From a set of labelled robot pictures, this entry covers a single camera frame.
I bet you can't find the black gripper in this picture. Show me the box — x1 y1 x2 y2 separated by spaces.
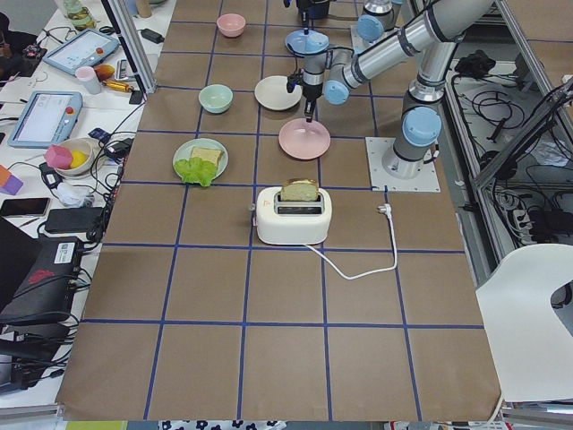
302 82 321 123
296 0 330 35

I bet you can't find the pink plate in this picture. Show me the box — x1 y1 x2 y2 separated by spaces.
278 118 330 160

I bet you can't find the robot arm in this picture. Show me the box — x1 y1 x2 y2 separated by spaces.
295 0 402 43
286 1 492 122

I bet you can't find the dark blue pot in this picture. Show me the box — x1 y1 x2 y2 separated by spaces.
308 2 329 20

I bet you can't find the blue plate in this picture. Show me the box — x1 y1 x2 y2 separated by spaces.
286 30 329 57

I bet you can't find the cream white plate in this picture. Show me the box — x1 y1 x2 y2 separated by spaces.
254 75 302 111

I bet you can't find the pink bowl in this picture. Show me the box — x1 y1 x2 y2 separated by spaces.
217 13 246 38

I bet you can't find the bread slice in toaster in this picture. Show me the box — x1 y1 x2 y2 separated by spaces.
280 178 319 202

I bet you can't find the mint green bowl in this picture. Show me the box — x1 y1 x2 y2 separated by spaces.
199 84 234 114

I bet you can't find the bread slice on plate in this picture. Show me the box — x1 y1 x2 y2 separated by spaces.
191 146 224 168

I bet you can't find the white toaster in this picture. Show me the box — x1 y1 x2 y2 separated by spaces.
255 186 332 245

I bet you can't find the green lettuce leaf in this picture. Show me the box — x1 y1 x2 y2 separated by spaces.
174 157 218 187

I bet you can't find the mint green plate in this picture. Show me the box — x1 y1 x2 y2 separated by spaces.
173 138 227 179

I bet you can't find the black power adapter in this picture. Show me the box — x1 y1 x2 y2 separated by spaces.
140 29 165 44

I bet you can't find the far teach pendant tablet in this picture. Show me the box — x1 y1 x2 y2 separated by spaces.
43 29 119 75

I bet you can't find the teach pendant tablet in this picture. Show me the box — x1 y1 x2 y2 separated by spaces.
43 29 119 75
8 91 83 149

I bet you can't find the pink cup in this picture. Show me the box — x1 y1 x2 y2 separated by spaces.
74 66 102 95

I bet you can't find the beige bowl with toys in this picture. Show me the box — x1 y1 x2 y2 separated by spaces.
44 137 98 178

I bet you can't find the near teach pendant tablet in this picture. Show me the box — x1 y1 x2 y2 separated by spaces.
8 91 83 149

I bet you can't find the smartphone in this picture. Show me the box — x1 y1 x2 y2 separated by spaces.
1 197 51 217

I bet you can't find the white chair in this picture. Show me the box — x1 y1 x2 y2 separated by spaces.
476 244 572 402

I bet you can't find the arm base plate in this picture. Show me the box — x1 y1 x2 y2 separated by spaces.
365 137 440 193
350 25 372 54

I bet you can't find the white toaster power cable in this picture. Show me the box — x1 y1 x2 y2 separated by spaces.
303 203 399 281

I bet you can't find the aluminium frame post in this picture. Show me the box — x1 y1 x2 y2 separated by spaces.
101 0 157 95

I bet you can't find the orange screwdriver handle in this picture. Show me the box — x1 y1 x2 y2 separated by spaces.
102 81 134 92

